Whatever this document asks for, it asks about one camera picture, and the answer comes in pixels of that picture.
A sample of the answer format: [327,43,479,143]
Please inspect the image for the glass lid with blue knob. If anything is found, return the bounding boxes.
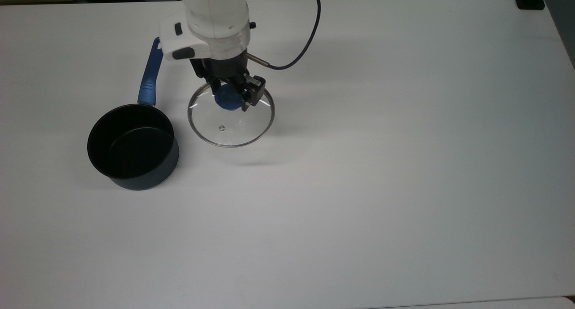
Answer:
[187,81,275,148]

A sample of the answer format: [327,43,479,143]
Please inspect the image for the dark saucepan with blue handle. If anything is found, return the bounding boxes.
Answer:
[87,36,180,191]

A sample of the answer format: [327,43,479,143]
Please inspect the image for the dark gripper cable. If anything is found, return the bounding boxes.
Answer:
[246,0,322,70]

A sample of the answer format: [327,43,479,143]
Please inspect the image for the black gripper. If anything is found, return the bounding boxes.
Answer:
[190,52,267,112]

